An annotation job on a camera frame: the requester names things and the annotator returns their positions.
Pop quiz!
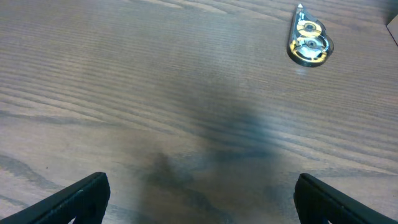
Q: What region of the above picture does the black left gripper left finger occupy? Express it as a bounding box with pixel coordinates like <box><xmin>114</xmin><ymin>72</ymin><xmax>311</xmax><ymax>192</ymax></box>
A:
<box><xmin>1</xmin><ymin>172</ymin><xmax>110</xmax><ymax>224</ymax></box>

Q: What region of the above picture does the open cardboard box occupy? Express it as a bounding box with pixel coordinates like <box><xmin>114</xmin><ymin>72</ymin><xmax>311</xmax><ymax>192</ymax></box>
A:
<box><xmin>386</xmin><ymin>14</ymin><xmax>398</xmax><ymax>45</ymax></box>

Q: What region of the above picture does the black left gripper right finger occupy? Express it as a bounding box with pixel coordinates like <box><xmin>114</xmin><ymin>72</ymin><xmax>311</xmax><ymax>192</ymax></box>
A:
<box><xmin>294</xmin><ymin>173</ymin><xmax>397</xmax><ymax>224</ymax></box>

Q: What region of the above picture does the yellow black correction tape dispenser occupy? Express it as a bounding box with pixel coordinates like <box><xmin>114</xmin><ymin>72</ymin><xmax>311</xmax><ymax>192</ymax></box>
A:
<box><xmin>287</xmin><ymin>3</ymin><xmax>334</xmax><ymax>67</ymax></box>

